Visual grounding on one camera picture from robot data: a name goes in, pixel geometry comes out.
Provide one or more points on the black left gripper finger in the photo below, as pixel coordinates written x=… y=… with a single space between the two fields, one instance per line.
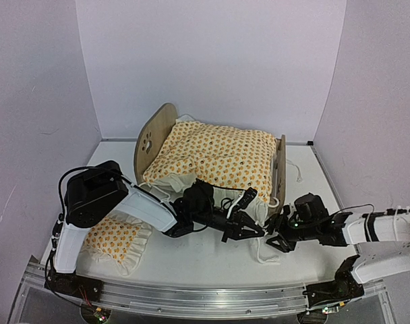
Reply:
x=247 y=224
x=246 y=234

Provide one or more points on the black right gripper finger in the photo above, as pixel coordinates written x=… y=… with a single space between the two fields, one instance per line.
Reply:
x=274 y=223
x=280 y=243

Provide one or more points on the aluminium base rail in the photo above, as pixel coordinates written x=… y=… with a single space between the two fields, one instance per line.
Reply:
x=126 y=302

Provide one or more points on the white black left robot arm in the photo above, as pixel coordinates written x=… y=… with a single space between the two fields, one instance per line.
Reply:
x=105 y=212

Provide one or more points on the duck print mattress cushion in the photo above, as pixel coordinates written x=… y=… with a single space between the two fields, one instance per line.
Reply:
x=211 y=158

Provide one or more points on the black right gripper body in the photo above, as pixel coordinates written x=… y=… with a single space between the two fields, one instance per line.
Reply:
x=292 y=234

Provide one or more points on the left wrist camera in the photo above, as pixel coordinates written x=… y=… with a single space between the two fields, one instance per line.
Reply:
x=242 y=202

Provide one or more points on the wooden striped pet bed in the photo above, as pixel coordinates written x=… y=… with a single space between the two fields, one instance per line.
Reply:
x=157 y=135

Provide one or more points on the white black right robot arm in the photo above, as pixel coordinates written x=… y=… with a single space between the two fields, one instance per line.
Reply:
x=381 y=240

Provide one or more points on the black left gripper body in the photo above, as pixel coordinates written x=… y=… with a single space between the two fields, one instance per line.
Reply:
x=232 y=226

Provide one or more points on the duck print small pillow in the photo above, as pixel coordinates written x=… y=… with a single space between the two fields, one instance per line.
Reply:
x=119 y=239

